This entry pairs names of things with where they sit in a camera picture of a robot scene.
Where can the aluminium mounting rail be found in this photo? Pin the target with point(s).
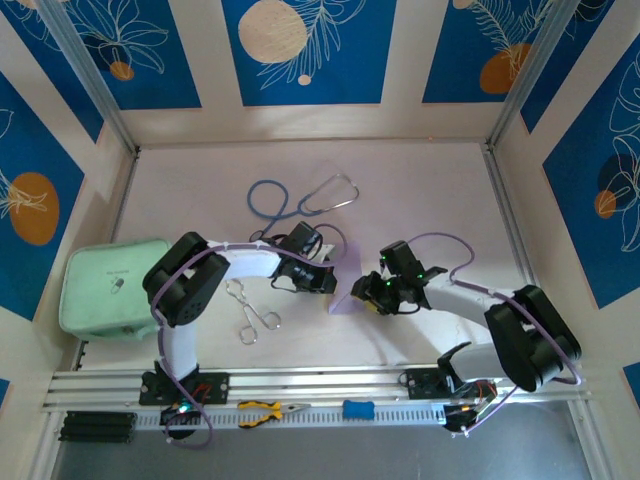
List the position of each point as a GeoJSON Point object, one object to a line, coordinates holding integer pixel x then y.
{"type": "Point", "coordinates": [325, 380]}

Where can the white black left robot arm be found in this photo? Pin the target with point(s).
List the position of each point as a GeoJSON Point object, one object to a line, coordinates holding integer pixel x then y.
{"type": "Point", "coordinates": [250, 262]}

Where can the black bar stack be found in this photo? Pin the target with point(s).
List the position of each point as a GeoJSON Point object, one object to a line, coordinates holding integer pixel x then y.
{"type": "Point", "coordinates": [97, 427]}

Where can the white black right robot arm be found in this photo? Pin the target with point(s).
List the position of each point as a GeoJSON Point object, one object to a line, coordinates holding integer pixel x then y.
{"type": "Point", "coordinates": [460, 305]}

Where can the aluminium frame post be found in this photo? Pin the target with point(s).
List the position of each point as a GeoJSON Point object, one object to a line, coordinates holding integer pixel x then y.
{"type": "Point", "coordinates": [529, 75]}
{"type": "Point", "coordinates": [91, 75]}

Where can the yellow black pliers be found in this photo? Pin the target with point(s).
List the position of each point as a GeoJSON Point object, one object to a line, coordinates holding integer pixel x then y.
{"type": "Point", "coordinates": [260, 414]}

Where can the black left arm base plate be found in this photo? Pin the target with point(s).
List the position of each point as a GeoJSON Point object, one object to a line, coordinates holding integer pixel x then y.
{"type": "Point", "coordinates": [215, 387]}

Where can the aluminium table side rail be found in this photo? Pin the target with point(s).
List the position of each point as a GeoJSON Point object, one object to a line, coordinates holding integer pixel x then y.
{"type": "Point", "coordinates": [511, 225]}

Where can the blue stethoscope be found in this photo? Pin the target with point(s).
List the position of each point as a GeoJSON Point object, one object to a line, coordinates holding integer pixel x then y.
{"type": "Point", "coordinates": [268, 182]}

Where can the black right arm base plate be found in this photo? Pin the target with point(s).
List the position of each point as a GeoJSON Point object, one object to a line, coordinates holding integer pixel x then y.
{"type": "Point", "coordinates": [422, 384]}

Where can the mint green zip pouch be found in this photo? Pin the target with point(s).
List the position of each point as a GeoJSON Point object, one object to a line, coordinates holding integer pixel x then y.
{"type": "Point", "coordinates": [95, 300]}

